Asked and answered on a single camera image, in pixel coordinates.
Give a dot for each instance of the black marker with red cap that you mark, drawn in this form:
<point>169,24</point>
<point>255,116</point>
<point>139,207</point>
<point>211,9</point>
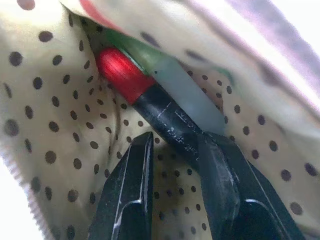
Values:
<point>155,105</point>

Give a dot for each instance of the grey checked cloth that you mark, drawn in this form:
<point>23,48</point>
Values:
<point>50,105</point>

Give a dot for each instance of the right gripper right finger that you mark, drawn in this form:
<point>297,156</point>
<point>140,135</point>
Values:
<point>237,200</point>

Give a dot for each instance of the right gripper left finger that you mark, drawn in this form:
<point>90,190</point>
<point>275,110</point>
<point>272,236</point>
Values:
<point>127,195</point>

